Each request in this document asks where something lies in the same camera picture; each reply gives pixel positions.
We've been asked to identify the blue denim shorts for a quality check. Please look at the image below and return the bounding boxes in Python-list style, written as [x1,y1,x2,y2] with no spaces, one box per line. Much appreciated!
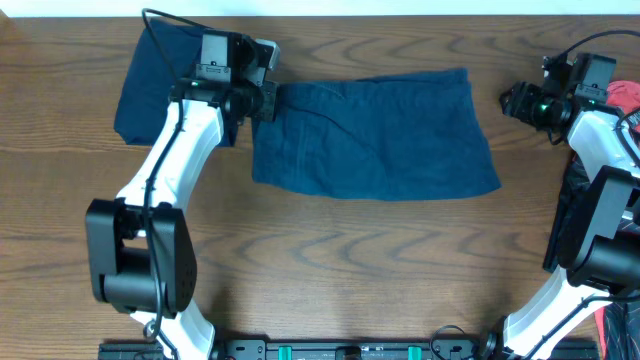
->
[252,68,501,201]

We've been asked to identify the red garment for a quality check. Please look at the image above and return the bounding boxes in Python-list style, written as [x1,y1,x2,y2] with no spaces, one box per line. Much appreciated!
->
[595,81,639,360]

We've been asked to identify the black mounting rail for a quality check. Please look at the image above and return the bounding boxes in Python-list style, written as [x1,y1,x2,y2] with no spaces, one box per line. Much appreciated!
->
[96,338,600,360]

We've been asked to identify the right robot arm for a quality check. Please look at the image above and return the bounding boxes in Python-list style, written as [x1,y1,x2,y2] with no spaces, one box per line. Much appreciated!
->
[478,53,639,359]

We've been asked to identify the black patterned jersey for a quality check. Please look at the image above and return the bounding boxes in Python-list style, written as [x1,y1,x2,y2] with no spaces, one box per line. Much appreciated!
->
[542,155,639,360]

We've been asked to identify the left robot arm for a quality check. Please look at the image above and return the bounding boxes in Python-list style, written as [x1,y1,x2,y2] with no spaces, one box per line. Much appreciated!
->
[85,29,280,359]

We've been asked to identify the folded dark navy garment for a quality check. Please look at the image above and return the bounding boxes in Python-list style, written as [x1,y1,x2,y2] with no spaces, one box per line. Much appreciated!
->
[113,18,239,148]

